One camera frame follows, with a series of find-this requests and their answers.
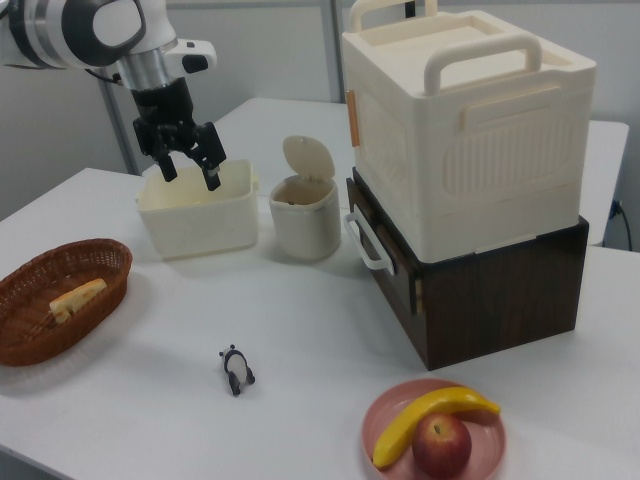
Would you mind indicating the dark wooden drawer cabinet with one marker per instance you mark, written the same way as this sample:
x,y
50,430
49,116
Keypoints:
x,y
500,300

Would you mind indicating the black white panda figurine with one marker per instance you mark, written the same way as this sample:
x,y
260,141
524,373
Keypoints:
x,y
236,367

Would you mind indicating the brown wicker basket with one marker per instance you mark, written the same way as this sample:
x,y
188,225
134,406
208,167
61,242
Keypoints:
x,y
100,290

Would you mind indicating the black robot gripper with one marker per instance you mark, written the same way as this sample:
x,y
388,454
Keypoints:
x,y
165,107

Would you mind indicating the pink plate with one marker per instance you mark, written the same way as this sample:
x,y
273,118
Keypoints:
x,y
490,440

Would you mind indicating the red apple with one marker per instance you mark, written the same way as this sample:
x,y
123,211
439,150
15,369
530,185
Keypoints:
x,y
442,445

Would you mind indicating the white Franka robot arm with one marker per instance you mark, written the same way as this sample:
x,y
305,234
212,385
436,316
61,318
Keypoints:
x,y
90,30

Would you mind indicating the toasted bread piece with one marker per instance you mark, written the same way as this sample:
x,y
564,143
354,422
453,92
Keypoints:
x,y
77,299

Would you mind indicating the cream plastic tub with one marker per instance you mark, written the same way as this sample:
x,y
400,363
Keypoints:
x,y
200,225

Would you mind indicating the yellow banana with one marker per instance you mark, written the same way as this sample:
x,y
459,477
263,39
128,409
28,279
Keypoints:
x,y
440,400

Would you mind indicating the cream desktop trash bin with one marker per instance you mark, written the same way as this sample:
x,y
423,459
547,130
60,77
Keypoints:
x,y
305,225

